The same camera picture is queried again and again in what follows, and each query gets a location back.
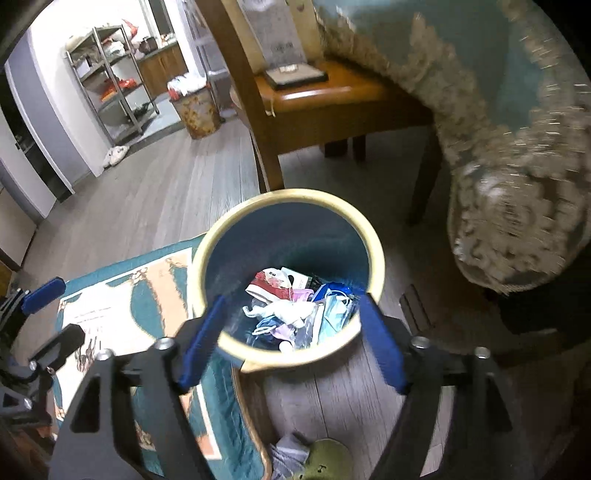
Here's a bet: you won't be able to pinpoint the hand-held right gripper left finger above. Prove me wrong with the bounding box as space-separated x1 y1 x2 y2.
48 295 227 480

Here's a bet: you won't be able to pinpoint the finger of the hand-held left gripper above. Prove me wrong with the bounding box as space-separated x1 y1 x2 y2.
28 323 86 374
0 277 65 333

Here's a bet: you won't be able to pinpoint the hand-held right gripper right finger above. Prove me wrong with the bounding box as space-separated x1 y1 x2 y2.
358 293 541 480

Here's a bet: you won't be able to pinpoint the cream rimmed waste bin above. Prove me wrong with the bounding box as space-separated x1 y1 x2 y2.
187 188 386 374

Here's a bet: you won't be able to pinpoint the light blue face mask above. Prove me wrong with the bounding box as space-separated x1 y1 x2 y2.
318 295 357 343

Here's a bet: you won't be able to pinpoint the teal patterned rug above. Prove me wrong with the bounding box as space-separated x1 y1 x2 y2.
53 233 273 480

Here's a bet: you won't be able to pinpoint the lavender wrapper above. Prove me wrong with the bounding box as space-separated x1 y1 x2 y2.
256 323 297 343

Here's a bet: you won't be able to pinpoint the red white wrapper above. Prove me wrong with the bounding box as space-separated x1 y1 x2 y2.
245 270 296 301

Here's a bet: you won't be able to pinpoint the white tissue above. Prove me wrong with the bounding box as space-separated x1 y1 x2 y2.
242 300 315 329

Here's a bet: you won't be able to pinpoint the white cabinet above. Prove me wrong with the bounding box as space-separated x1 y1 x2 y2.
0 111 75 222

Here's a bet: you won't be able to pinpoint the green slipper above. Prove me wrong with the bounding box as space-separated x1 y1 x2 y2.
300 438 354 480

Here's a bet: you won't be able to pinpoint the grey cloth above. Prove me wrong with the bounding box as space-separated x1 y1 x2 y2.
270 431 310 480

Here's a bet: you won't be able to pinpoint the dark wooden chair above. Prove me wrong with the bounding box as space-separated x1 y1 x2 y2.
399 268 591 370

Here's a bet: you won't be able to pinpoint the white slippers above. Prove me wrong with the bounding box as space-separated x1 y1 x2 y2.
102 145 131 168

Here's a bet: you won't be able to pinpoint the metal shelf rack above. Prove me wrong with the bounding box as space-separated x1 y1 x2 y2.
65 25 160 146

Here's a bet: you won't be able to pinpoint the orange packet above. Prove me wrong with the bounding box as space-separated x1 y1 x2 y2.
102 78 138 100

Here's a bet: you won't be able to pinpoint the rusty bin with white bag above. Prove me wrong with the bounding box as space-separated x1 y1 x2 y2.
167 76 222 140

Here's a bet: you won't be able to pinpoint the cream chair cushion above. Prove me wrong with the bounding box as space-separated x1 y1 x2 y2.
229 85 278 117

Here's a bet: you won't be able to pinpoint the brown wooden chair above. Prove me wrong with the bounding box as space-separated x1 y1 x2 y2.
196 0 444 227

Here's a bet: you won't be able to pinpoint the brown wooden cabinet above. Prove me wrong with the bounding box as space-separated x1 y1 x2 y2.
136 37 190 100

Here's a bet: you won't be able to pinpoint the teal lace tablecloth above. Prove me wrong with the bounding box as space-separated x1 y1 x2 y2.
314 0 591 296

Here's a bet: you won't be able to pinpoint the patterned paper bag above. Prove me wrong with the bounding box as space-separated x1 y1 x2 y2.
238 0 309 70

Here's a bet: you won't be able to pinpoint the black picture frame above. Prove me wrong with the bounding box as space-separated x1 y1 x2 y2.
265 65 329 90

